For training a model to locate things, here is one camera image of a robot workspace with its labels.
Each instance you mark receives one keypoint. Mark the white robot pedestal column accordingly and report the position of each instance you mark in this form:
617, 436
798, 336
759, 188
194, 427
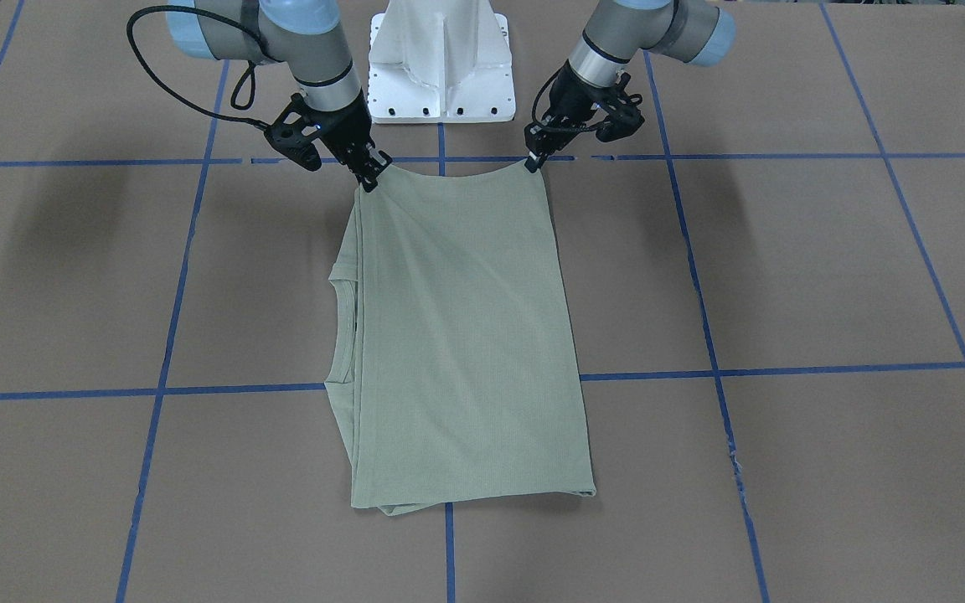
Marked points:
440, 62

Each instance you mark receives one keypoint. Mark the olive green long-sleeve shirt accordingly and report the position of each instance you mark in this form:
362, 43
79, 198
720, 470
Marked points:
454, 374

